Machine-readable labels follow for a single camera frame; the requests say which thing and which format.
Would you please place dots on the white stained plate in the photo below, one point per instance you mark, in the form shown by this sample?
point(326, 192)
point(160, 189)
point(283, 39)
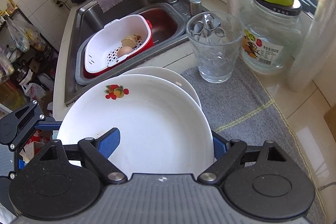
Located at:
point(162, 129)

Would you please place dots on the right plastic wrap roll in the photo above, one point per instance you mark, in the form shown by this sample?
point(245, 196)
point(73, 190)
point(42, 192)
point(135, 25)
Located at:
point(316, 47)

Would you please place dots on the clear glass mug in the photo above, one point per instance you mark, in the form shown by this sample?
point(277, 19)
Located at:
point(216, 38)

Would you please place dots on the stainless steel sink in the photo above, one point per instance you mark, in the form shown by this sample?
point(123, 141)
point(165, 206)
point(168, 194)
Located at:
point(76, 86)

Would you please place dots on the grey blue checked towel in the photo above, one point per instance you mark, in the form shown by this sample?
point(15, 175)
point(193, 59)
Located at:
point(242, 108)

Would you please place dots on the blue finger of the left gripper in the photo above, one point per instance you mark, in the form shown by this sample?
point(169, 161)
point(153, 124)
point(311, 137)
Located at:
point(48, 125)

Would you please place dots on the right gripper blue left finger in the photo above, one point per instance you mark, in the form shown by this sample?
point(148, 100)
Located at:
point(108, 142)

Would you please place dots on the soap dispenser pump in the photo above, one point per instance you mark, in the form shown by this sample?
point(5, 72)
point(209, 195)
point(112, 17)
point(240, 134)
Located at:
point(195, 7)

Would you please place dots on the white colander basket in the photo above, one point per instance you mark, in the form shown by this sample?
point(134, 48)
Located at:
point(117, 42)

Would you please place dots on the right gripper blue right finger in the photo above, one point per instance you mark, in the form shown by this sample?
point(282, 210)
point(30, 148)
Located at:
point(221, 145)

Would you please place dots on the red basin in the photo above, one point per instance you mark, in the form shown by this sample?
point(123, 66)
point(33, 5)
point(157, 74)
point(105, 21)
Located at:
point(166, 26)

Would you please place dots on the glass jar green lid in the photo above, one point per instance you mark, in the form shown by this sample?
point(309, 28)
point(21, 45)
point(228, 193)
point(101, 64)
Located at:
point(273, 32)

